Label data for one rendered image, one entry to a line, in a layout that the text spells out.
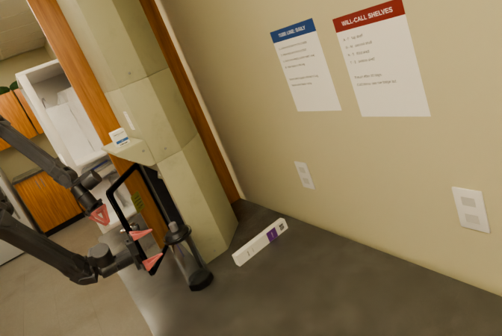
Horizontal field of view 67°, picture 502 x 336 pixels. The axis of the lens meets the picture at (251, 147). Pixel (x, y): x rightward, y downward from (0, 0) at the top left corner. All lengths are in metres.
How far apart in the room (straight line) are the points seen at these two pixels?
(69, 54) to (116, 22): 0.39
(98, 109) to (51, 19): 0.40
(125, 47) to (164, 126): 0.31
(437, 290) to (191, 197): 0.90
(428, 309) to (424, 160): 0.38
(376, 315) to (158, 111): 0.97
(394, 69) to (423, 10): 0.16
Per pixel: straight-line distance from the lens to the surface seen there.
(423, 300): 1.16
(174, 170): 1.49
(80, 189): 1.72
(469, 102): 0.91
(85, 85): 1.78
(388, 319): 1.13
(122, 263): 1.41
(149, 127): 1.45
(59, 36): 1.80
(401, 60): 0.96
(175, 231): 1.42
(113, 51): 1.44
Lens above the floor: 1.74
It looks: 17 degrees down
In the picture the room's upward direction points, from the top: 22 degrees counter-clockwise
